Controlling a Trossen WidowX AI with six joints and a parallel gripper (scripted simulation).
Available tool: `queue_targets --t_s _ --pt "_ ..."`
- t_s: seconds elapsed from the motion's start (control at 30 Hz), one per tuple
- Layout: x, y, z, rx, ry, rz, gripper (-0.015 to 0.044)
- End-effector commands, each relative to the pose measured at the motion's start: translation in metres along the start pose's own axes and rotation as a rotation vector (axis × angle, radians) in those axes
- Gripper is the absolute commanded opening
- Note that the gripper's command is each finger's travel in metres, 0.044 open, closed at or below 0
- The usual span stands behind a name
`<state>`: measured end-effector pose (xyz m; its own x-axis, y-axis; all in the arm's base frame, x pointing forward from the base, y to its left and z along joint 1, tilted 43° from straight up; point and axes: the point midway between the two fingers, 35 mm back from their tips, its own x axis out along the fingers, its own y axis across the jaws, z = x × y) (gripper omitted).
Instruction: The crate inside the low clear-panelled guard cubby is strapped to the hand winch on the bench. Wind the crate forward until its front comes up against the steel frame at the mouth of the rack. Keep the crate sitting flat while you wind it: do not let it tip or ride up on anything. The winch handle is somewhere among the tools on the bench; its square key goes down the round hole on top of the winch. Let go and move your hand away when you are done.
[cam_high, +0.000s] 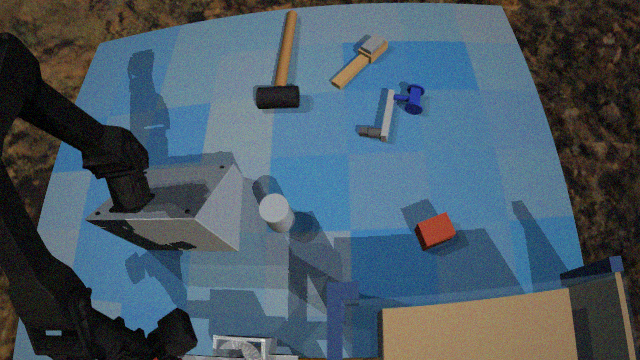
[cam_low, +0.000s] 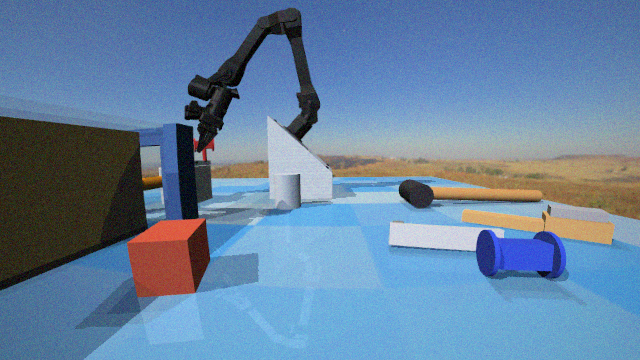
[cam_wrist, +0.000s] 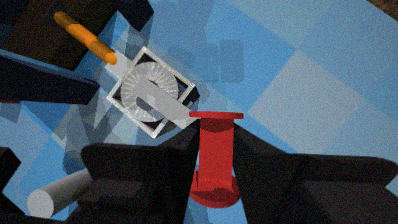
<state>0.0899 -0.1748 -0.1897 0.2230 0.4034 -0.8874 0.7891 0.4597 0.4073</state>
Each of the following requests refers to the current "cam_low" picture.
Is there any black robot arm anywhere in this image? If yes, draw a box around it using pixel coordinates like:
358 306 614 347
184 8 320 142

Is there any grey cylinder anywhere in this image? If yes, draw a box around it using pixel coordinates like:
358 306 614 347
274 173 301 210

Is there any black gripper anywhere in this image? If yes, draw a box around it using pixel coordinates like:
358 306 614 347
196 100 227 153

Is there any black-headed mallet with wooden handle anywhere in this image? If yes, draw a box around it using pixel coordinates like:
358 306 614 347
399 179 543 209

